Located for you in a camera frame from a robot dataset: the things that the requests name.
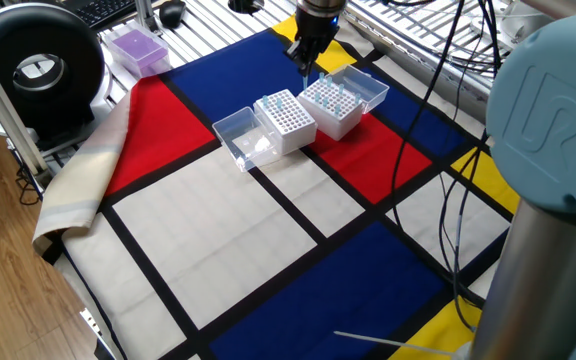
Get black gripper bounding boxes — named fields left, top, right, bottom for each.
left=286, top=12, right=342, bottom=77

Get white pipette tip box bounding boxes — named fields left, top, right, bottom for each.
left=211, top=88, right=319, bottom=174
left=297, top=63, right=391, bottom=142

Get black round object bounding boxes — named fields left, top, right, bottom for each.
left=227, top=0, right=265, bottom=15

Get black computer mouse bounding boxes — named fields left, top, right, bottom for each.
left=159, top=0, right=188, bottom=30

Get clear box purple tip rack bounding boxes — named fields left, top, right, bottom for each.
left=104, top=24, right=173, bottom=80

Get silver metal mounting plate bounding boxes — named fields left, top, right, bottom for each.
left=470, top=9, right=539, bottom=51

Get colour block tablecloth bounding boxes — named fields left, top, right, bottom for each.
left=55, top=9, right=522, bottom=360

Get black keyboard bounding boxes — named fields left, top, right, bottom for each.
left=65, top=0, right=142, bottom=29

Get grey metal cylinder base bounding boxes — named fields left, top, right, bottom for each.
left=501, top=0, right=557, bottom=49

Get black round machine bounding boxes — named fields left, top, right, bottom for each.
left=0, top=2, right=108, bottom=141

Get aluminium profile frame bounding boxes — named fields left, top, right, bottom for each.
left=0, top=29, right=53, bottom=189

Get thin black floor cable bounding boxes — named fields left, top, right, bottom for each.
left=13, top=162, right=43, bottom=207

